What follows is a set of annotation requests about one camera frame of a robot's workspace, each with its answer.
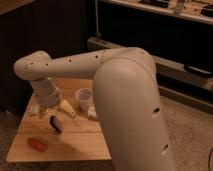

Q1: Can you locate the long metal shelf rail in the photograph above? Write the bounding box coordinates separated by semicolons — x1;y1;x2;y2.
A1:
87;37;213;92

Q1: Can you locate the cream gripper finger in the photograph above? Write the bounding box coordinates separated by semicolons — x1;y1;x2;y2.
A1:
59;99;76;118
39;107;47;119

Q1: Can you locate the black remote on shelf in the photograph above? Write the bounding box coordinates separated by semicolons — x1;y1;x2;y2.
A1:
183;65;213;78

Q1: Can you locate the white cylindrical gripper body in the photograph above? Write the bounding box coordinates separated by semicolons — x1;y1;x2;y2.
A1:
30;78;61;108

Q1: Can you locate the wooden table board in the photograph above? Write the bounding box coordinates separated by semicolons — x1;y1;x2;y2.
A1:
6;78;111;162

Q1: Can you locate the white plastic cup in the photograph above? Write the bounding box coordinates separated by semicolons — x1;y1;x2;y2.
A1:
75;88;92;112

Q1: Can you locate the white rectangular packet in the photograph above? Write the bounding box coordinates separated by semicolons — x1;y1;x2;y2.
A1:
87;105;97;120

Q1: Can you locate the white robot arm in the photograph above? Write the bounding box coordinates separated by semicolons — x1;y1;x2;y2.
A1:
14;47;176;171

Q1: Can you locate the vertical metal pole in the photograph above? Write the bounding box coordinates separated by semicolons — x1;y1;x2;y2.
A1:
94;0;101;39

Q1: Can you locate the orange oblong toy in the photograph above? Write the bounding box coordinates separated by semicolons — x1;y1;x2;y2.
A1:
27;137;48;152

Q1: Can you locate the black eraser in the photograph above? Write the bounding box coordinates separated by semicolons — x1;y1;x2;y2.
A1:
49;116;62;133

